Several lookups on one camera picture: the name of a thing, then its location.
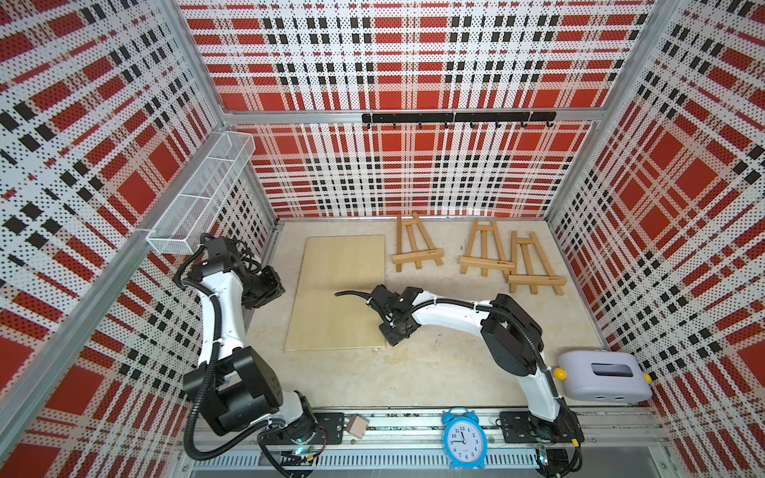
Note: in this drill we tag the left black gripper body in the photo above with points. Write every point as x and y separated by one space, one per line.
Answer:
259 298

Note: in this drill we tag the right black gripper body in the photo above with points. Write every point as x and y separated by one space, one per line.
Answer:
393 334

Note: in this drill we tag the wooden board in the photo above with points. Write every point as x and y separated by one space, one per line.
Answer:
330 311

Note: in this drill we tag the small wooden easel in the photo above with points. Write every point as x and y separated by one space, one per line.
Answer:
533 269

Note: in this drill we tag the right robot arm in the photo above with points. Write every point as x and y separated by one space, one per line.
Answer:
512 337

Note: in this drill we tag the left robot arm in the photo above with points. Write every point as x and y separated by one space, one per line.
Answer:
234 393

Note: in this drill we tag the small brown square block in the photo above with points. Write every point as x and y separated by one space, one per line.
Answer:
357 426

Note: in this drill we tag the blue alarm clock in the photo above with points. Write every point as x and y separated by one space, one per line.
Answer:
464 440

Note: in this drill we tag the lavender toaster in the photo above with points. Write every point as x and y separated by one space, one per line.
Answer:
599 376

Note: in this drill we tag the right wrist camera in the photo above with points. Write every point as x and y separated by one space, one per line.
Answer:
393 308

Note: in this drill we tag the white wire mesh basket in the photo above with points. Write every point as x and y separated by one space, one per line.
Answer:
215 170

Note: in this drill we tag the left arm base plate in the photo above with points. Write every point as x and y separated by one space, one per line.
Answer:
329 430

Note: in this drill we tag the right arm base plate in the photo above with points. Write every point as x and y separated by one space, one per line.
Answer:
523 427

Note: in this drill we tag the black hook rail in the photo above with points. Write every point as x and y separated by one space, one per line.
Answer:
523 118

